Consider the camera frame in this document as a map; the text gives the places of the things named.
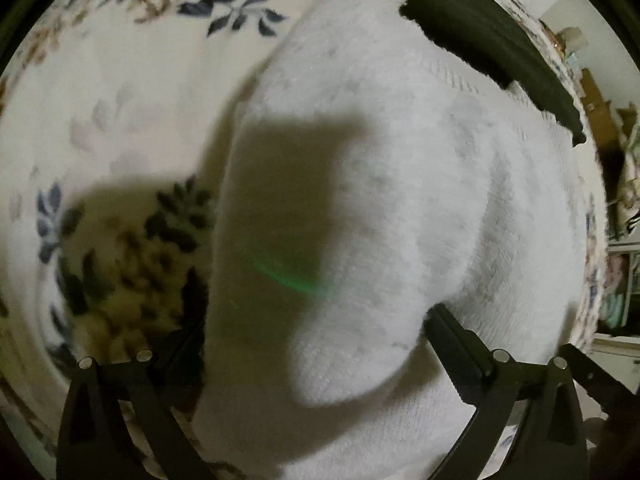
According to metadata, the black folded garment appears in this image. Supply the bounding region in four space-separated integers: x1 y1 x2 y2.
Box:
370 0 587 145

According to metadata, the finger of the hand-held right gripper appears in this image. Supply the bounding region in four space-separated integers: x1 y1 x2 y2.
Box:
562 342 638 411

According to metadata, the large brown cardboard box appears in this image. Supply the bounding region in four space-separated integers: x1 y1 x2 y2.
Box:
580 67 621 151

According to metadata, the white wardrobe with shelves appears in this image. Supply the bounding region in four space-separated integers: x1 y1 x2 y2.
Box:
595 240 640 361

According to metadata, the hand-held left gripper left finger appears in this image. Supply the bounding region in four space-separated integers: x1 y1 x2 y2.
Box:
56 349 217 480

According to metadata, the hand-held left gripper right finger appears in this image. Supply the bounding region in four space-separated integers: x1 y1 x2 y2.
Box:
423 303 589 480

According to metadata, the white knit sweater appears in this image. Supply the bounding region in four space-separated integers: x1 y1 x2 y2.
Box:
192 0 588 480

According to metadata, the bed with floral sheet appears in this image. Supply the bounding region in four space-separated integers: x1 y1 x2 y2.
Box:
0 0 608 480

